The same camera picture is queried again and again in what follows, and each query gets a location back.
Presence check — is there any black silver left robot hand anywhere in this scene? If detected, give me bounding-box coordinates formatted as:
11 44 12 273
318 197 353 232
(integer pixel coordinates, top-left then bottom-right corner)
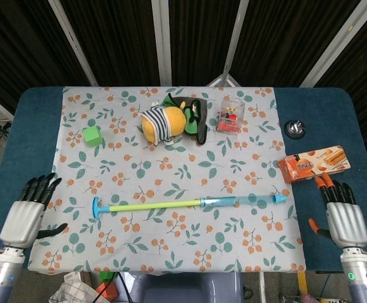
0 172 68 249

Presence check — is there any orange-tipped silver right robot hand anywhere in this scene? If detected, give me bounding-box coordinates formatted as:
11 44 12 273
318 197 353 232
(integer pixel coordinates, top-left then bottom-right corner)
308 175 367 249

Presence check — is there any blue green toy syringe stick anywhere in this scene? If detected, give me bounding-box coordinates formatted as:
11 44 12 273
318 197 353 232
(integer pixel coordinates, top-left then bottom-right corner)
91 193 290 219

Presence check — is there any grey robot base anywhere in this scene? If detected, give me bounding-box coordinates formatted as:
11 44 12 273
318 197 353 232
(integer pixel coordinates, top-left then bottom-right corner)
129 271 245 303

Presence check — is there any orange biscuit box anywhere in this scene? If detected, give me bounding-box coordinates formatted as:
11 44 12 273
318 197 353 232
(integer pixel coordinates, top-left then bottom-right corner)
277 145 351 184

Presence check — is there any white checkered cloth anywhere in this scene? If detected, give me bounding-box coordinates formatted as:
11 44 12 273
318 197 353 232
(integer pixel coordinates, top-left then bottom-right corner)
48 271 108 303

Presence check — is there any small green block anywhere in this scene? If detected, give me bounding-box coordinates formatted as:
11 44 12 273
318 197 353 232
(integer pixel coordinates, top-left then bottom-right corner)
99 271 119 283

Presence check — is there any white table leg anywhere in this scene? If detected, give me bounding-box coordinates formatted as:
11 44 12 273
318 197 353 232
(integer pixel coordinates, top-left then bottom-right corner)
258 271 267 303

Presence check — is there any silver call bell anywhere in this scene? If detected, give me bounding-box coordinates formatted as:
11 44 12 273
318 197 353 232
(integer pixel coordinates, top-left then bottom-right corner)
283 119 306 140

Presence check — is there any orange block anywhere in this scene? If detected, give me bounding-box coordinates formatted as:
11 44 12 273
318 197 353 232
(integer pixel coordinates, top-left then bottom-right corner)
95 282 119 300

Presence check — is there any green foam cube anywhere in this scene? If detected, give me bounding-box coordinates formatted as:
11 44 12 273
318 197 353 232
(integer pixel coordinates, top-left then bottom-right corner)
81 126 105 148

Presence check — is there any floral white tablecloth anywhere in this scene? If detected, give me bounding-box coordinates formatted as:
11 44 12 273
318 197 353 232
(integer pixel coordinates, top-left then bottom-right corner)
27 85 307 275

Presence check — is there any clear box with red pieces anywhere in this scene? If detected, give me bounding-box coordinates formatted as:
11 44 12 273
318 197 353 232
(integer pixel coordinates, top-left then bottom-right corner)
216 95 246 136

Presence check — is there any yellow plush in striped shirt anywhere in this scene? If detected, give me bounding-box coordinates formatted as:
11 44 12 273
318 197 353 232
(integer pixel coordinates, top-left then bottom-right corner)
139 101 187 146

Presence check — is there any white stand with splayed legs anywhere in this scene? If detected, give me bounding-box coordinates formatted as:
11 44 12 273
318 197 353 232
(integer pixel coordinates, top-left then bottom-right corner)
207 0 250 88

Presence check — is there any yellow strap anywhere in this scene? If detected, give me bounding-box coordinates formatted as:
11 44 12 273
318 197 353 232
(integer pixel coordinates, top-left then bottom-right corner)
298 271 308 295

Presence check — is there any black cable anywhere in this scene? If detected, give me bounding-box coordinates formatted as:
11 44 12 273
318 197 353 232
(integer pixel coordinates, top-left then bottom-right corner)
93 271 131 303

